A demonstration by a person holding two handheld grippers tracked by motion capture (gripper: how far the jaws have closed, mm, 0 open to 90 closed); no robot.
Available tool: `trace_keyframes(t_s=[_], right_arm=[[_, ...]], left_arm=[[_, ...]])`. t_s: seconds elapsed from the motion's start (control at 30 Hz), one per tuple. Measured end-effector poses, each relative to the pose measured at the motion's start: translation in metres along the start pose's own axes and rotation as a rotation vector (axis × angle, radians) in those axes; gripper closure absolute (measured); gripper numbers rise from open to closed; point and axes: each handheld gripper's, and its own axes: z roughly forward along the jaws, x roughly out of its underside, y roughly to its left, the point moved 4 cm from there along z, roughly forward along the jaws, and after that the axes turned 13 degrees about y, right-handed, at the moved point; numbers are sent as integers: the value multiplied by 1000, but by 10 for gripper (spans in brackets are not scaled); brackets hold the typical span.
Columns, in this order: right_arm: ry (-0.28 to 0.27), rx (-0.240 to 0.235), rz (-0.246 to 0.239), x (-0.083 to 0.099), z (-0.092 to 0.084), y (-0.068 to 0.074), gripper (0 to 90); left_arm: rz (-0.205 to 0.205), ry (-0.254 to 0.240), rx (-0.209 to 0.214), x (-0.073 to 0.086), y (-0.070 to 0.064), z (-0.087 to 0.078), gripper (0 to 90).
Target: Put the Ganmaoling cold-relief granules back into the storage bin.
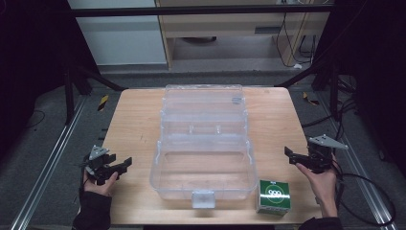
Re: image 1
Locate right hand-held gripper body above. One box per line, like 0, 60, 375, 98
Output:
305, 133, 350, 175

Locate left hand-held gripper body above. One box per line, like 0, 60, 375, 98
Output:
82, 145, 118, 187

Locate person's left hand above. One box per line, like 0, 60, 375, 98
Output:
82, 170, 120, 197

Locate person's right hand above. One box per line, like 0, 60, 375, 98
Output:
294, 152, 340, 209

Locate green and white carton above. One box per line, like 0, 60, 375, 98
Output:
256, 178, 292, 217

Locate yellow and black tape piece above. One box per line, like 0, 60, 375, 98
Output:
97, 94, 110, 112
302, 91, 321, 106

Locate black metal stand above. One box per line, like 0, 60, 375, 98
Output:
273, 58, 342, 122
62, 63, 128, 127

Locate clear plastic storage box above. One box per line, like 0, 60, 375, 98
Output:
149, 83, 259, 210

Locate white cabinet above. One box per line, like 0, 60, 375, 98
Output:
67, 0, 168, 67

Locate light wooden desk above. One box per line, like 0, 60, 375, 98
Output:
154, 0, 335, 71

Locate black horizontal bar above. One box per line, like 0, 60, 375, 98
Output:
68, 4, 335, 18

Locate aluminium floor rail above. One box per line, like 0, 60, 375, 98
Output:
318, 92, 399, 230
9, 95, 88, 230

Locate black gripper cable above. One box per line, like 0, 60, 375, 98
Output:
330, 158, 397, 227

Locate thin black floor cable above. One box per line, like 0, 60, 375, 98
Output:
24, 109, 46, 129

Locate black hanging cables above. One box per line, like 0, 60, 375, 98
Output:
275, 11, 318, 69

